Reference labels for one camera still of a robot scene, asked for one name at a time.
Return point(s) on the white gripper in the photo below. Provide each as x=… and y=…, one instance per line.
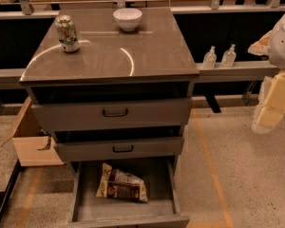
x=283, y=43

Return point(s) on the brown chip bag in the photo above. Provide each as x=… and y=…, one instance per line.
x=117, y=184

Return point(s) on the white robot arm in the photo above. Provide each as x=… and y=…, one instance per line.
x=272, y=44

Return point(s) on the grey top drawer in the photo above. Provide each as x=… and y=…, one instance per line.
x=112, y=115

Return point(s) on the grey drawer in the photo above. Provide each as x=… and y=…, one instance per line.
x=161, y=211
x=112, y=115
x=125, y=149

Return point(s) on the grey middle drawer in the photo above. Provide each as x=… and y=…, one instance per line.
x=125, y=149

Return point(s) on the grey drawer cabinet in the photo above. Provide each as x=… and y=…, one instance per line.
x=151, y=63

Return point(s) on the grey bottom drawer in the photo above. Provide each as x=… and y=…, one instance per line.
x=161, y=211

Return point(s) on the clear sanitizer bottle right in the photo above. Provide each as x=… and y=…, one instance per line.
x=229, y=56

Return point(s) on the clear sanitizer bottle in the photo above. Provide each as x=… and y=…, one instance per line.
x=229, y=56
x=210, y=58

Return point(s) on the clear sanitizer bottle left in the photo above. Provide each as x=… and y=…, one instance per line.
x=210, y=58

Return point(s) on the white ceramic bowl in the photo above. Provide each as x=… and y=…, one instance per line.
x=128, y=19

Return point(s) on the green white soda can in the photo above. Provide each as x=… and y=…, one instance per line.
x=67, y=34

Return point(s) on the open cardboard box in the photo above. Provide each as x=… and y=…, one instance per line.
x=33, y=147

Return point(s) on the black floor frame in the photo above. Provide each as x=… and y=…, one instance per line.
x=5, y=195

